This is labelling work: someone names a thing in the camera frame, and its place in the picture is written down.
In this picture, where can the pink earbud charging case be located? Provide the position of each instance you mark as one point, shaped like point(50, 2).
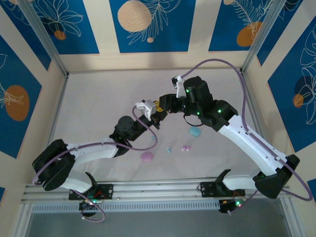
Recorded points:
point(147, 156)

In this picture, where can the teal earbud charging case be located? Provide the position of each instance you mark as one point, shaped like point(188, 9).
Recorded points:
point(195, 132)

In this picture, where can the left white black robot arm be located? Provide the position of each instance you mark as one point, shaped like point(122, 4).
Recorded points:
point(93, 149)

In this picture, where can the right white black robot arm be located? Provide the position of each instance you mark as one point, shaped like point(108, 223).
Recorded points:
point(247, 140)

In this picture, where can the white table cloth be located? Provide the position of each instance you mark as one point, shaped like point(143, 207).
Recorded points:
point(98, 98)

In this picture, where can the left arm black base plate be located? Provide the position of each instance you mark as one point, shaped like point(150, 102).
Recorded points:
point(108, 191)

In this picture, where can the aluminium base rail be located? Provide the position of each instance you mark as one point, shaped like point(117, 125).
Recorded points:
point(158, 188)

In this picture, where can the aluminium frame post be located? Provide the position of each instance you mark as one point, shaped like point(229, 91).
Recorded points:
point(44, 37)
point(261, 37)

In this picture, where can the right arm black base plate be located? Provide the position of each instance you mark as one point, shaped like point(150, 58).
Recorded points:
point(206, 190)

